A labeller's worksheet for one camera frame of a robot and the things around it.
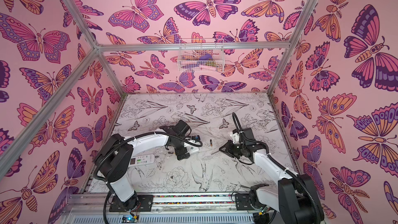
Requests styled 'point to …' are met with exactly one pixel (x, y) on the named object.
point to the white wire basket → (201, 55)
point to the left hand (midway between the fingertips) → (186, 147)
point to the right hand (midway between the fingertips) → (220, 147)
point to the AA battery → (211, 144)
